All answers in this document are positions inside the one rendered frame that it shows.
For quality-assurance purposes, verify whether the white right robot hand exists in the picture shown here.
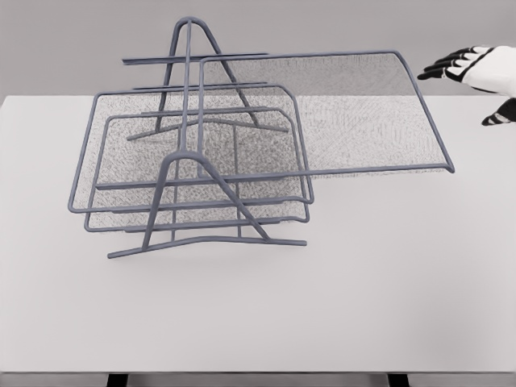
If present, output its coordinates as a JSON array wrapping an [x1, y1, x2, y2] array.
[[416, 44, 516, 127]]

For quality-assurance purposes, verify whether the large grey mesh folder tray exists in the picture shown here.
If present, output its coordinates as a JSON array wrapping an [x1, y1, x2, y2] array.
[[196, 48, 456, 179]]

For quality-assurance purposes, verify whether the medium grey mesh folder tray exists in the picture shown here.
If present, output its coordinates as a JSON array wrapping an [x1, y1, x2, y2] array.
[[66, 82, 315, 214]]

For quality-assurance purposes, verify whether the small grey mesh folder tray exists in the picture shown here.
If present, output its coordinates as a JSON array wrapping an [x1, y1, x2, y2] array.
[[83, 106, 310, 234]]

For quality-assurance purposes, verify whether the grey wire tray rack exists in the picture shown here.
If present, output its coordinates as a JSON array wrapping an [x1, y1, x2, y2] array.
[[107, 16, 308, 260]]

